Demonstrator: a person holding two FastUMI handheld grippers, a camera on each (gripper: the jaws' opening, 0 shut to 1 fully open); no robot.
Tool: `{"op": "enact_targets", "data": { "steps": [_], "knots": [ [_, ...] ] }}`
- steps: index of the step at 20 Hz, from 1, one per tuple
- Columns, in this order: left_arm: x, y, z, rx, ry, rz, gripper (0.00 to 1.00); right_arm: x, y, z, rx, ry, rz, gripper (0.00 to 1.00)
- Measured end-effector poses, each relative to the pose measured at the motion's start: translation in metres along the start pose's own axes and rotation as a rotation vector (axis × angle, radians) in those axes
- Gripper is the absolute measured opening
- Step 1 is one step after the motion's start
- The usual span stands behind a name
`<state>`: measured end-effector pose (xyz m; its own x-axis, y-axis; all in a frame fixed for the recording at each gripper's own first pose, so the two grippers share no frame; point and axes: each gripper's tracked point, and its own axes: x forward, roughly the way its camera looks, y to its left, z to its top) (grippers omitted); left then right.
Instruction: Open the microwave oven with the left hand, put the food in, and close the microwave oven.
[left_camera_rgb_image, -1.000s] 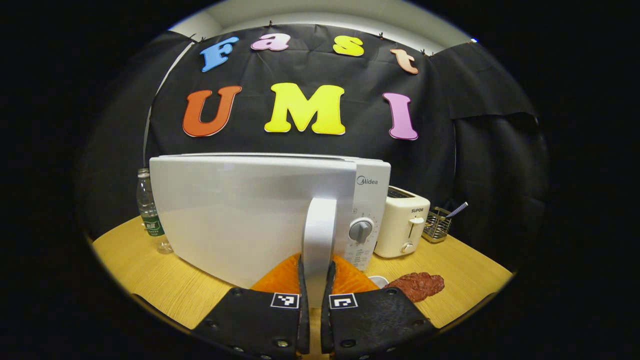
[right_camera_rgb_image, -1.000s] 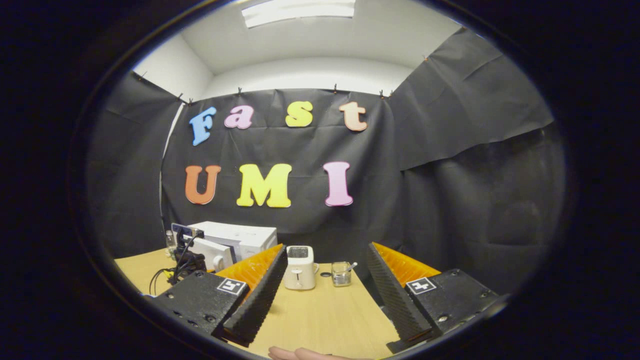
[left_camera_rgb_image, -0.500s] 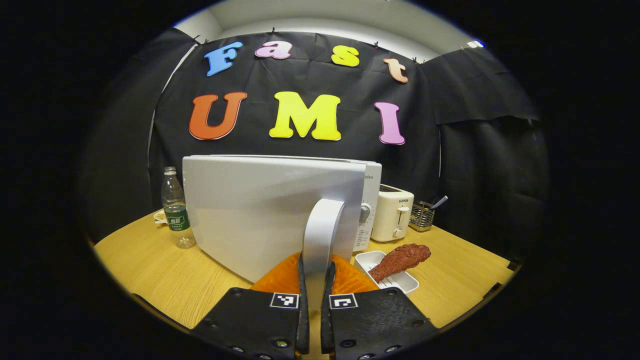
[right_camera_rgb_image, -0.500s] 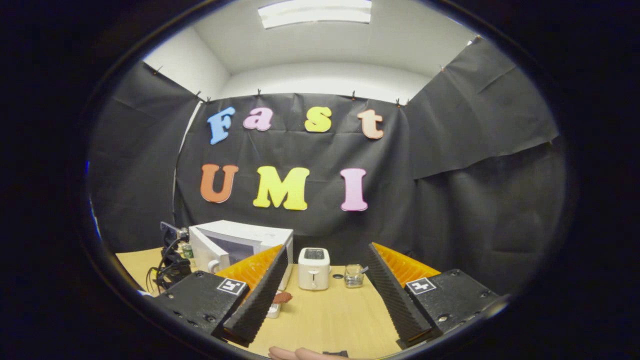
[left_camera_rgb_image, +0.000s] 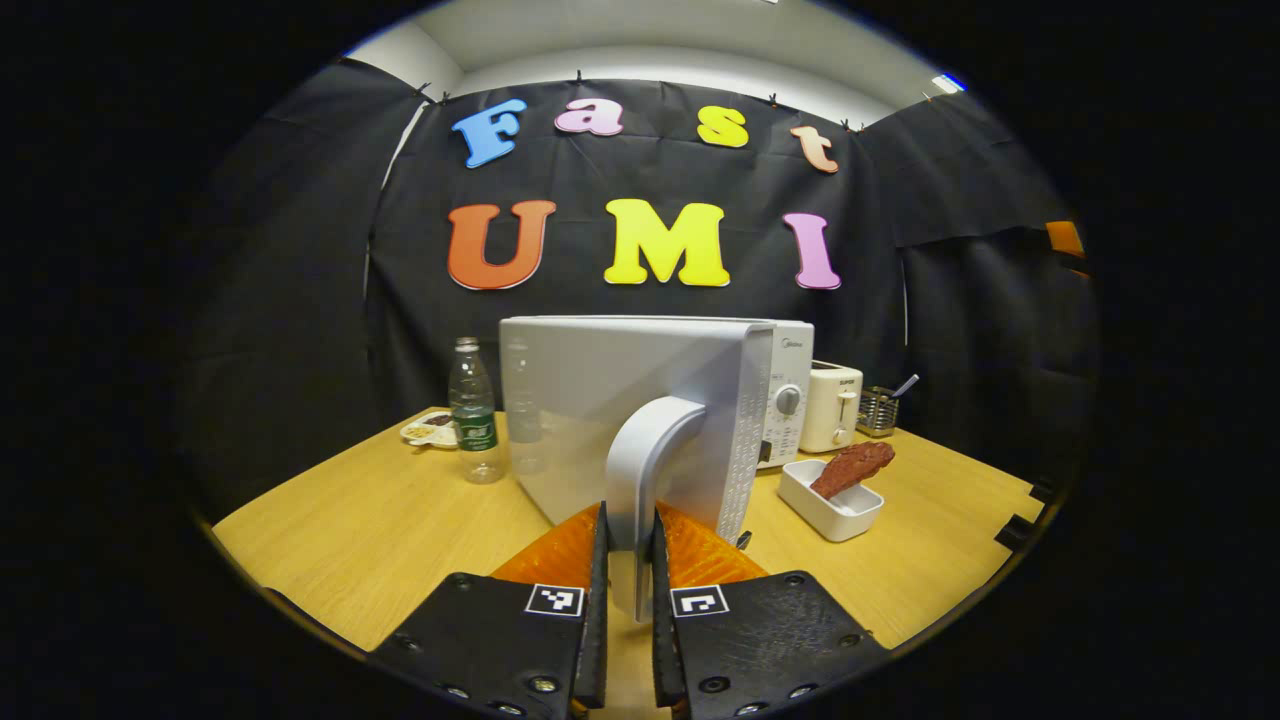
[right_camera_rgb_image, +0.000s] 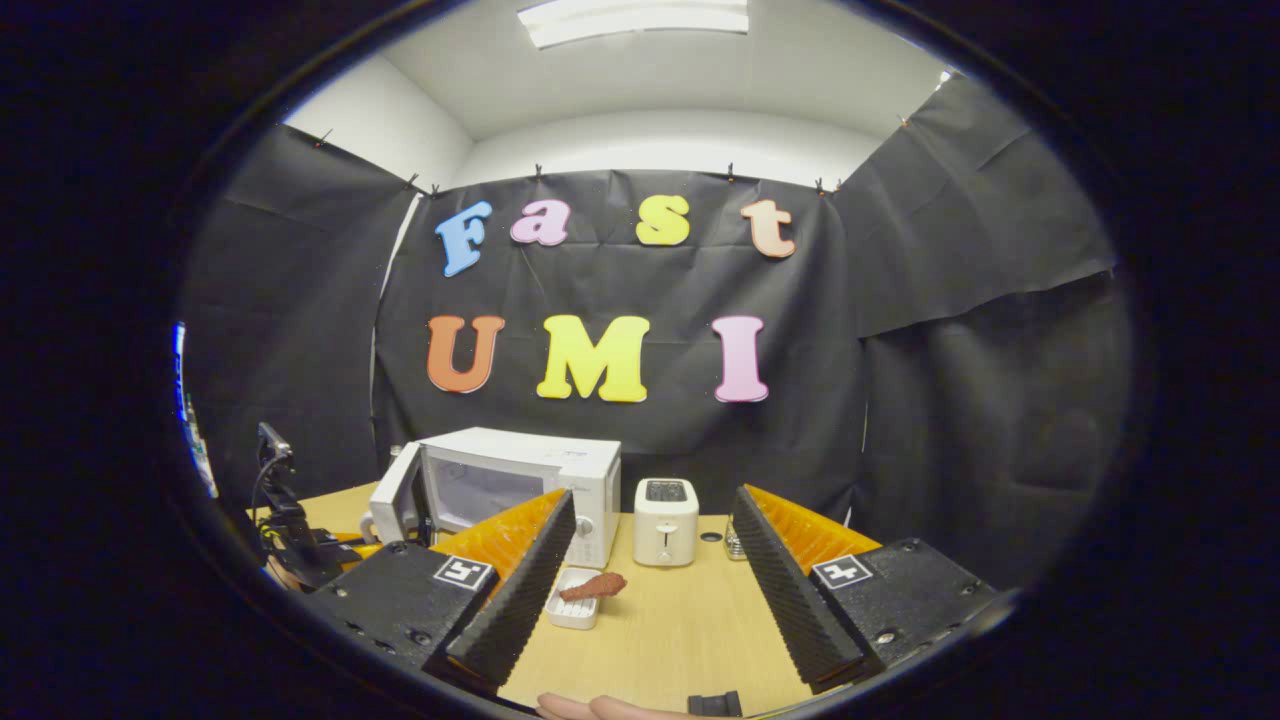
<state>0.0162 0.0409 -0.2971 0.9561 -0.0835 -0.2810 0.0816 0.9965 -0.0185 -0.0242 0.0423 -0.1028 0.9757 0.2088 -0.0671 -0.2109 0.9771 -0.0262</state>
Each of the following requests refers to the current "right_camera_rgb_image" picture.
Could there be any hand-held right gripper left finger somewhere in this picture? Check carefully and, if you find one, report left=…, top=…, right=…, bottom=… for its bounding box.
left=300, top=488, right=578, bottom=696

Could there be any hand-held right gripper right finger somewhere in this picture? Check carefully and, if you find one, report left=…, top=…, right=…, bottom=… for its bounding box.
left=730, top=485, right=1001, bottom=694

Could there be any reddish brown chicken drumstick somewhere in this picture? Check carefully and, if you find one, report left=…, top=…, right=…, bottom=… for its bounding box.
left=559, top=571, right=629, bottom=604

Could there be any white microwave oven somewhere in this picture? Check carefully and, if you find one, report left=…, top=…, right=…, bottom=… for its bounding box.
left=362, top=427, right=623, bottom=570

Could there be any small white rectangular tray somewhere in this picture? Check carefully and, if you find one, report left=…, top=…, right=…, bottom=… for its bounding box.
left=546, top=566, right=605, bottom=632

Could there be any white toaster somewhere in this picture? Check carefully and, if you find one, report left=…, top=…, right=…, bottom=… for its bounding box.
left=633, top=477, right=701, bottom=569

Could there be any black backdrop cloth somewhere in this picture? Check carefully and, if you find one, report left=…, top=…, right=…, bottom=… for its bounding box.
left=175, top=72, right=1136, bottom=591

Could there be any large ceiling light panel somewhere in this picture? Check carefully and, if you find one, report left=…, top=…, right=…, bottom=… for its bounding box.
left=516, top=0, right=750, bottom=50

